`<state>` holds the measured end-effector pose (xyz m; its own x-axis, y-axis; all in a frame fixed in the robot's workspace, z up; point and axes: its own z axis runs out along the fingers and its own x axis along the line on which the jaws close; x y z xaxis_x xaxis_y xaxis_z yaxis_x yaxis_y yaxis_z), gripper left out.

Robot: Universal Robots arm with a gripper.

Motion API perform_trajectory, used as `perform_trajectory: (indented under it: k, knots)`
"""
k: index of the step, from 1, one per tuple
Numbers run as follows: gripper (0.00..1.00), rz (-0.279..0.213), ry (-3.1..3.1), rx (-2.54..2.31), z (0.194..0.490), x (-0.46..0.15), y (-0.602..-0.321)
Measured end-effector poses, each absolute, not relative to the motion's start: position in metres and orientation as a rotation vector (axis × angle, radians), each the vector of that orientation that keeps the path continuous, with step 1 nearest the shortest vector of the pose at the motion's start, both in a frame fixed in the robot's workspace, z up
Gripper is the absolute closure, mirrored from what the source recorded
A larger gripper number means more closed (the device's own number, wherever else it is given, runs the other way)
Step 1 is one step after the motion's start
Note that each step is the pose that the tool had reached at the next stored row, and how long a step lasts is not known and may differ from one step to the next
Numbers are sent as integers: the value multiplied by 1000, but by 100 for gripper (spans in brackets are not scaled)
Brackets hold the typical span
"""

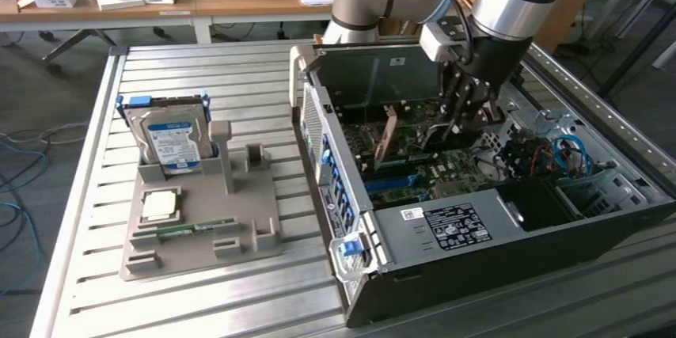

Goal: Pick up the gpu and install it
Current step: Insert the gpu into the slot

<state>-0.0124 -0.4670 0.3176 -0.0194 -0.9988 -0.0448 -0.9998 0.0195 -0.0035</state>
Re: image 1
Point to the blue disk caddy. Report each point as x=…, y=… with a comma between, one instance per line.
x=139, y=100

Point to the green motherboard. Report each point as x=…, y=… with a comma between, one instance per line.
x=459, y=172

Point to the silver disk bay cage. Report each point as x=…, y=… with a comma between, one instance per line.
x=511, y=116

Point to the green RAM stick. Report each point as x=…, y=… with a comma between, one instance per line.
x=410, y=160
x=184, y=229

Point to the grey power supply unit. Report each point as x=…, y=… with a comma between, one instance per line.
x=412, y=231

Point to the graphics card with metal bracket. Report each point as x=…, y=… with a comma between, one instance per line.
x=387, y=136

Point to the blue case latch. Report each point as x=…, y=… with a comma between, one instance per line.
x=350, y=249

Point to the silver hard disk blue label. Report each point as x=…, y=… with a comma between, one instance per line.
x=171, y=140

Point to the wooden desk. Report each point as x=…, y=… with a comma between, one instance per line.
x=79, y=13

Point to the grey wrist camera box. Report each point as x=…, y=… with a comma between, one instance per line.
x=438, y=43

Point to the blue expansion slot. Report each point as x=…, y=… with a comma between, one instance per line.
x=391, y=184

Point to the silver CPU chip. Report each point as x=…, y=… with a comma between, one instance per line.
x=159, y=205

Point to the open black PC case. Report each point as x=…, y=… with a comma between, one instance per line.
x=475, y=274

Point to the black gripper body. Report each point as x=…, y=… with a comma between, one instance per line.
x=496, y=59

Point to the grey disk bay tray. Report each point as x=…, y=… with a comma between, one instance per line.
x=602, y=191

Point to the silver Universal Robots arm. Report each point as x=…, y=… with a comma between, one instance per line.
x=359, y=1

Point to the grey parts rack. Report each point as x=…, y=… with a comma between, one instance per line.
x=200, y=251

